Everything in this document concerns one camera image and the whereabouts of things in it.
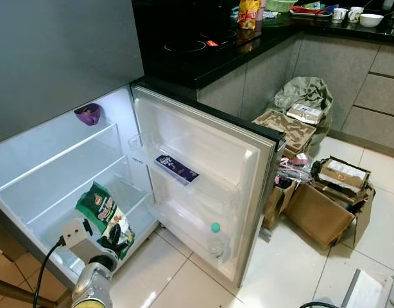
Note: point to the black kitchen counter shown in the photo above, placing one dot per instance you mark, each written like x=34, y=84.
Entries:
x=280, y=38

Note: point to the large open cardboard box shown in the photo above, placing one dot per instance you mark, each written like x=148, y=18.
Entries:
x=319, y=215

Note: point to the green white snack pouch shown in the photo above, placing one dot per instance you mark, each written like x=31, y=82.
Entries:
x=104, y=208

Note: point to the pink tumbler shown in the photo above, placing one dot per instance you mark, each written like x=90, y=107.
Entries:
x=260, y=8

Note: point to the purple chocolate bar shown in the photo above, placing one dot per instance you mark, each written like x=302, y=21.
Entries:
x=176, y=168

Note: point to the green cap water bottle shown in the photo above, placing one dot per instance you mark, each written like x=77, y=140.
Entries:
x=216, y=244

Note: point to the small purple bowl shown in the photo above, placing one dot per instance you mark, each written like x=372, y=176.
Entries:
x=88, y=114

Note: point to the small cardboard box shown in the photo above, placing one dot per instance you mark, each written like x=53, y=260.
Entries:
x=277, y=202

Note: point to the green plastic basket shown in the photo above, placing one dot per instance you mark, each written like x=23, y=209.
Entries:
x=282, y=5

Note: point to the white label cardboard box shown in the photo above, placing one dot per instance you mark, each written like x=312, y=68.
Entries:
x=341, y=176

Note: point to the white mug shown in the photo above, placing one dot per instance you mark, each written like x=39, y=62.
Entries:
x=339, y=13
x=355, y=13

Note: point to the silver freezer door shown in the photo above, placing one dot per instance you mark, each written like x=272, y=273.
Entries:
x=56, y=58

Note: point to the white paper package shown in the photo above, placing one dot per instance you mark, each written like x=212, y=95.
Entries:
x=305, y=113

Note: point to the black induction cooktop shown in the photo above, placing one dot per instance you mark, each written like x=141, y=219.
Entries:
x=203, y=42

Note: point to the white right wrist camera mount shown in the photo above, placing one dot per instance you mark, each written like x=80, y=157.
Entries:
x=370, y=292

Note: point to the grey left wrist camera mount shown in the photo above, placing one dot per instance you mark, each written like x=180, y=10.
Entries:
x=76, y=236

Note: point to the yellow snack bag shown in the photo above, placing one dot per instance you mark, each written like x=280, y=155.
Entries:
x=249, y=14

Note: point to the grey green sack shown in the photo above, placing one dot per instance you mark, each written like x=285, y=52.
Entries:
x=306, y=93

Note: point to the white bowl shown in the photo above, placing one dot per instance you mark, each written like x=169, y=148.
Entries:
x=371, y=20

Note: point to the silver fridge main door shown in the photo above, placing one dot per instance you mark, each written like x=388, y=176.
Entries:
x=203, y=160

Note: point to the red tray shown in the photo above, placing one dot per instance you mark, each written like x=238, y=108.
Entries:
x=307, y=10

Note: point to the glass fridge shelf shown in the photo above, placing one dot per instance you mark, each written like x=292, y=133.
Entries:
x=62, y=149
x=75, y=189

